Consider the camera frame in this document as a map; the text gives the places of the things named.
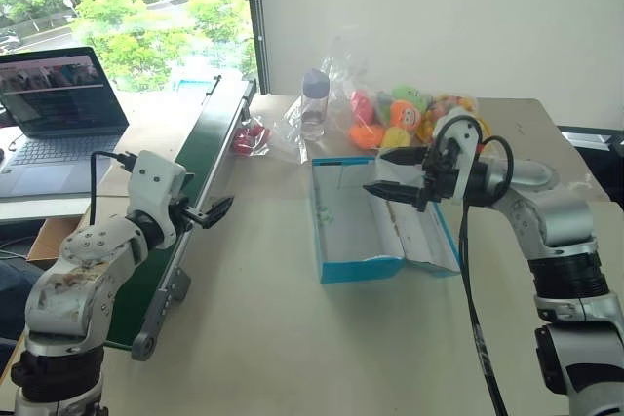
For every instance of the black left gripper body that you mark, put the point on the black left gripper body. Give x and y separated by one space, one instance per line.
179 214

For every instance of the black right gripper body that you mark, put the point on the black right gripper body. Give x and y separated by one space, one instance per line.
439 179

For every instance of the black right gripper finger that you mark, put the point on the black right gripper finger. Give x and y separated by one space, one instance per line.
400 194
407 157

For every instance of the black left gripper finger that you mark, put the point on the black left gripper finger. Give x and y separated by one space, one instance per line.
222 205
212 221

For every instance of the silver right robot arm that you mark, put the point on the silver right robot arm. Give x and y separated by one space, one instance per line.
560 221

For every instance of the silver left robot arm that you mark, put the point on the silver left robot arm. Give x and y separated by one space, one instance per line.
73 279

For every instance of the green conveyor belt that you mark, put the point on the green conveyor belt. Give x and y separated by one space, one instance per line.
205 153

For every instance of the blue cardboard box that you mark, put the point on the blue cardboard box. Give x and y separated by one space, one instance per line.
361 240

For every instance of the brown cardboard box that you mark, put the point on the brown cardboard box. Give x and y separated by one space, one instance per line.
53 238

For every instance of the orange plush toy with face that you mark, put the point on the orange plush toy with face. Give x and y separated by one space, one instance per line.
407 116

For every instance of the plain orange plush toy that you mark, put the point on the plain orange plush toy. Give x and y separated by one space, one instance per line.
365 136

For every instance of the green plush toy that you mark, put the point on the green plush toy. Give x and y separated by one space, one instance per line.
407 92

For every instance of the pink plush toy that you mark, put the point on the pink plush toy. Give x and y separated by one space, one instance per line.
362 106

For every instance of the yellow multicoloured plush toy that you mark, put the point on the yellow multicoloured plush toy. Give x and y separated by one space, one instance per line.
453 103

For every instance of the red item in plastic wrap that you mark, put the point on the red item in plastic wrap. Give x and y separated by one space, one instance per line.
248 139

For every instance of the empty clear plastic bag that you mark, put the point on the empty clear plastic bag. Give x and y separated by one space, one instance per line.
291 133

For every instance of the clear plastic toy bag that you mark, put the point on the clear plastic toy bag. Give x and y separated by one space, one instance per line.
341 75

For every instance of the clear bottle with blue cap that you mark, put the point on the clear bottle with blue cap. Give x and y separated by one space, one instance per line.
313 104

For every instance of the white laptop stand board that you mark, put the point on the white laptop stand board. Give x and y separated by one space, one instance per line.
39 209

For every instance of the grey laptop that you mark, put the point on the grey laptop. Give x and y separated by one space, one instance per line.
58 104

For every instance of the dark blue cloth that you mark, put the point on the dark blue cloth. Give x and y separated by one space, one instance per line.
17 294

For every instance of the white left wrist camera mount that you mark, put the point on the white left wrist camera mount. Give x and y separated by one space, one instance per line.
153 177

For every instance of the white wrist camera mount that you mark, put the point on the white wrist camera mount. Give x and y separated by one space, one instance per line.
463 136
153 177

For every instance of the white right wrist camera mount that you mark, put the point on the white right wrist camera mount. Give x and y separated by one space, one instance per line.
463 136

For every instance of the dark window frame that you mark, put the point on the dark window frame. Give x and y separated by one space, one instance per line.
257 21

